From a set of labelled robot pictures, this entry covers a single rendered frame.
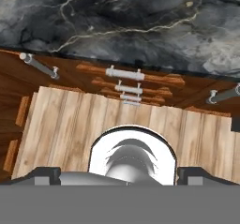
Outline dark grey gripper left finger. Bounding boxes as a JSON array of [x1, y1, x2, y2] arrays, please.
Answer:
[[0, 166, 62, 187]]

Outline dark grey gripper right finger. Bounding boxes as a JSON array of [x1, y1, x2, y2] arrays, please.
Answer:
[[176, 166, 240, 187]]

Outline white round object grey centre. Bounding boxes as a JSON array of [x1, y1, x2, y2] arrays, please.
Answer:
[[87, 125, 178, 187]]

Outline brown wooden drawer front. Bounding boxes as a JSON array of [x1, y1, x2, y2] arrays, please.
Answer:
[[91, 76, 173, 98], [107, 96, 161, 108], [76, 61, 187, 87], [99, 87, 166, 105]]

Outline brown wooden cupboard door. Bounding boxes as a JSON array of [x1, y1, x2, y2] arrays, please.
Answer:
[[0, 49, 95, 183], [171, 76, 240, 118]]

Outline long grey cupboard door handle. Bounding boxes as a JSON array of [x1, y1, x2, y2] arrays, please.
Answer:
[[19, 52, 61, 81], [205, 82, 240, 106]]

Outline grey drawer handle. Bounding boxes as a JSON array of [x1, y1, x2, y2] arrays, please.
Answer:
[[105, 65, 146, 82], [119, 91, 143, 103], [113, 80, 144, 96], [122, 99, 142, 107]]

